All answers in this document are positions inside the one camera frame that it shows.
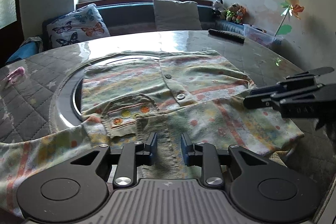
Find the stuffed toy animals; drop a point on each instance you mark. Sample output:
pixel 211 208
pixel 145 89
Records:
pixel 232 12

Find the colourful paper pinwheel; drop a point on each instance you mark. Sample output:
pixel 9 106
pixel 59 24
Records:
pixel 291 7

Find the black remote control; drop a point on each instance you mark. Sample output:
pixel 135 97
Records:
pixel 225 35

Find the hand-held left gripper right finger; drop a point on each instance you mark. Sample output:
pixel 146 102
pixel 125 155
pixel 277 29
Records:
pixel 187 149

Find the round black inset hob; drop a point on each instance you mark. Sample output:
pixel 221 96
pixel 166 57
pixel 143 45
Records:
pixel 65 98

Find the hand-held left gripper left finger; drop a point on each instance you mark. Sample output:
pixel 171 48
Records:
pixel 152 148

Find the green patterned button shirt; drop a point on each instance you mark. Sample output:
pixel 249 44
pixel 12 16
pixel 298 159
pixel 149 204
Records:
pixel 204 77

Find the butterfly print pillow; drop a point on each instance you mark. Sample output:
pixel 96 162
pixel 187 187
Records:
pixel 78 27

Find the clear plastic storage box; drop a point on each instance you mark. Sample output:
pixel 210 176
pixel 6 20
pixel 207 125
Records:
pixel 260 36

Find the orange tiger plush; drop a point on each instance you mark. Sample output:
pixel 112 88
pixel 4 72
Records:
pixel 241 15

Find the blue sofa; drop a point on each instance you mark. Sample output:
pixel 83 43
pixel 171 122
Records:
pixel 126 15

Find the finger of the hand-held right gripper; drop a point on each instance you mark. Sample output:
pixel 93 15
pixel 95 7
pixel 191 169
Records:
pixel 257 102
pixel 278 87

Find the plain grey pillow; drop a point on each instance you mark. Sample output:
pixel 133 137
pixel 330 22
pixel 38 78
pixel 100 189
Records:
pixel 177 15

